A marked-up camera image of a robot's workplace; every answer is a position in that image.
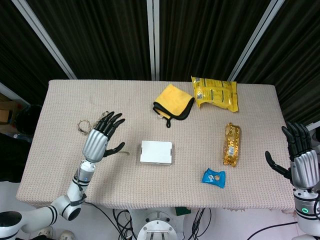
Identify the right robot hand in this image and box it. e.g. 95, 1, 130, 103
264, 121, 320, 190

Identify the black pleated curtain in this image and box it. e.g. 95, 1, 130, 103
0, 0, 70, 106
26, 0, 153, 81
158, 0, 272, 82
236, 0, 320, 126

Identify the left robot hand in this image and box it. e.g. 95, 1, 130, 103
82, 111, 126, 164

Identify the twine bundle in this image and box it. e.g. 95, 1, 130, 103
76, 111, 111, 137

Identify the white frame post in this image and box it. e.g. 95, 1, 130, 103
11, 0, 77, 80
146, 0, 161, 81
227, 0, 286, 82

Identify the white cardboard box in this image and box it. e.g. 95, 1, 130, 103
139, 140, 174, 166

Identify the yellow microfiber cloth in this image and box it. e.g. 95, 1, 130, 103
152, 83, 196, 129

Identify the beige waffle tablecloth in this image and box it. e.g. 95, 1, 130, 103
16, 79, 300, 213

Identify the yellow snack bag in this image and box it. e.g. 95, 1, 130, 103
191, 75, 240, 113

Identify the blue cookie packet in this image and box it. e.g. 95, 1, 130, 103
201, 167, 227, 189

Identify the brown cardboard box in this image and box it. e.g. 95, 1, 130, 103
0, 93, 20, 126

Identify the black cable bundle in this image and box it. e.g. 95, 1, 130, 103
84, 202, 137, 240
187, 207, 213, 240

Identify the black trash bin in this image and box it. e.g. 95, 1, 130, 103
14, 104, 43, 136

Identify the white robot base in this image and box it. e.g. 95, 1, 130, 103
129, 207, 186, 240

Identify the green object under table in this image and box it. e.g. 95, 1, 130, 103
174, 206, 192, 217

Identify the clear plastic bottle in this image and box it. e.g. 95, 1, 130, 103
12, 133, 33, 141

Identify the gold biscuit packet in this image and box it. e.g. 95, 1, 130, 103
222, 122, 242, 168

